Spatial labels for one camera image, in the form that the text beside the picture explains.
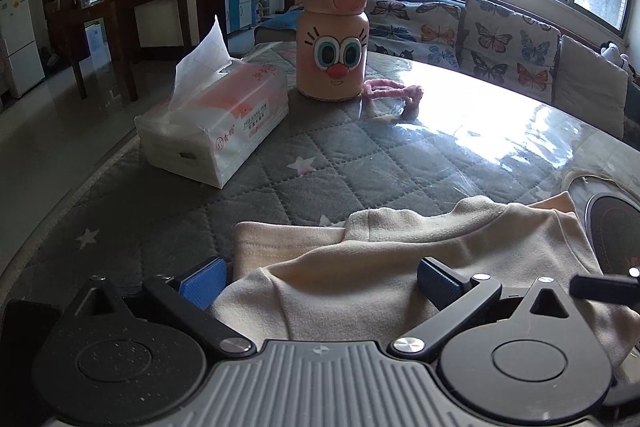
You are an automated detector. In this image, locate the cream beige garment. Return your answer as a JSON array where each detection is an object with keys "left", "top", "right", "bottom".
[{"left": 209, "top": 189, "right": 640, "bottom": 368}]

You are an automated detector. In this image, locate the grey quilted star tablecloth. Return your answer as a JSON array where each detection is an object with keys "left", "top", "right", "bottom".
[{"left": 1, "top": 54, "right": 639, "bottom": 306}]

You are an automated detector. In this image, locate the white tissue pack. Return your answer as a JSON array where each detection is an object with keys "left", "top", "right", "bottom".
[{"left": 134, "top": 24, "right": 288, "bottom": 188}]

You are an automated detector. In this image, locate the plain beige cushion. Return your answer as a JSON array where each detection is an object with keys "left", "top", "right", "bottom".
[{"left": 553, "top": 35, "right": 628, "bottom": 140}]

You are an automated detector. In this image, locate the butterfly print cushion right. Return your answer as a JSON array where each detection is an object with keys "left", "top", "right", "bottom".
[{"left": 457, "top": 0, "right": 561, "bottom": 104}]

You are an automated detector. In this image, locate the butterfly print cushion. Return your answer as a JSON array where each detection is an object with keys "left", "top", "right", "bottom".
[
  {"left": 366, "top": 0, "right": 462, "bottom": 70},
  {"left": 457, "top": 0, "right": 561, "bottom": 104}
]

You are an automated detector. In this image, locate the butterfly print cushion left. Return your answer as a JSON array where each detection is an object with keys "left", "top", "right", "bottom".
[{"left": 366, "top": 0, "right": 462, "bottom": 70}]

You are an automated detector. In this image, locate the pink cartoon face bottle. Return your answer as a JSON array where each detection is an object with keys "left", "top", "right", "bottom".
[{"left": 296, "top": 0, "right": 369, "bottom": 102}]

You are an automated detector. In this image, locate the dark wooden side table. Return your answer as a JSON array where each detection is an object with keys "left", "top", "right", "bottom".
[{"left": 47, "top": 0, "right": 193, "bottom": 102}]

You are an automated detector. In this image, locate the white refrigerator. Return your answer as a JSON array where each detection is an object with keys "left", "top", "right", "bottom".
[{"left": 1, "top": 0, "right": 44, "bottom": 98}]

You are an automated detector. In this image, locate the pink hair tie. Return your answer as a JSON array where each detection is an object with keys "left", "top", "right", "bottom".
[{"left": 360, "top": 77, "right": 426, "bottom": 118}]

